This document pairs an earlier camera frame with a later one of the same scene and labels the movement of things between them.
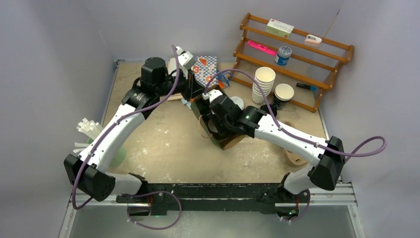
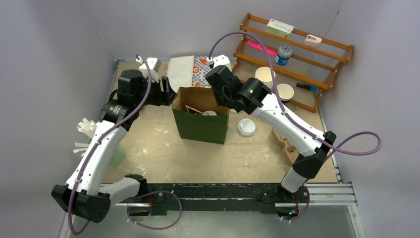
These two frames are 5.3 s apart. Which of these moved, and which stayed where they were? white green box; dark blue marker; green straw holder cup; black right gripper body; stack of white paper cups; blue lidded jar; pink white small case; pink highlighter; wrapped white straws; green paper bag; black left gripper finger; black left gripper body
Moved: black left gripper finger; black left gripper body; black right gripper body; green paper bag
Stayed: pink highlighter; wrapped white straws; dark blue marker; white green box; blue lidded jar; stack of white paper cups; pink white small case; green straw holder cup
